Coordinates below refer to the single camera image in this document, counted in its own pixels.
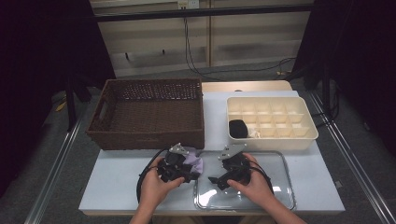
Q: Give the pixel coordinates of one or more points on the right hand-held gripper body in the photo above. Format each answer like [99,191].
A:
[236,169]

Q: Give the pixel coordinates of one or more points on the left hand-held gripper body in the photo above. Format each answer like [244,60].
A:
[174,166]

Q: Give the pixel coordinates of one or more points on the lilac sock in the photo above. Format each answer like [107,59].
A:
[192,153]
[197,165]

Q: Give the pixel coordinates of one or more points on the black sock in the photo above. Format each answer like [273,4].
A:
[238,129]

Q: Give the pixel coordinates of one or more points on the brown woven basket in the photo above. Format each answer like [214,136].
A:
[124,140]

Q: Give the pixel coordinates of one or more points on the cream divided storage box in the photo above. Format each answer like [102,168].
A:
[274,119]

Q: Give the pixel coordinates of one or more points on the person's right hand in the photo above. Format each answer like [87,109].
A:
[258,189]

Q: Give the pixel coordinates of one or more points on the person's left hand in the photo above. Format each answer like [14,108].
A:
[155,189]

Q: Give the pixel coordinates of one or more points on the light wooden board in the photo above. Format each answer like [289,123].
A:
[249,86]

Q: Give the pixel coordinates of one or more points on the black stand leg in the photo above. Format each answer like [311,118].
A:
[71,102]
[326,90]

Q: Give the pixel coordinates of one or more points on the yellow floor scrap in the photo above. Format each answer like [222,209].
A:
[60,106]

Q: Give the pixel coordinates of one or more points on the black horizontal bar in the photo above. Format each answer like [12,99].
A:
[202,13]

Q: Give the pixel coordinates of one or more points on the black curtain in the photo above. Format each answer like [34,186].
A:
[358,62]
[46,62]

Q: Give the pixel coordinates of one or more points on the metal floor rail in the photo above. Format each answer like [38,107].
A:
[351,161]
[53,174]

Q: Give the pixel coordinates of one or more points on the white wall socket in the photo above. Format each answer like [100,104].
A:
[188,4]

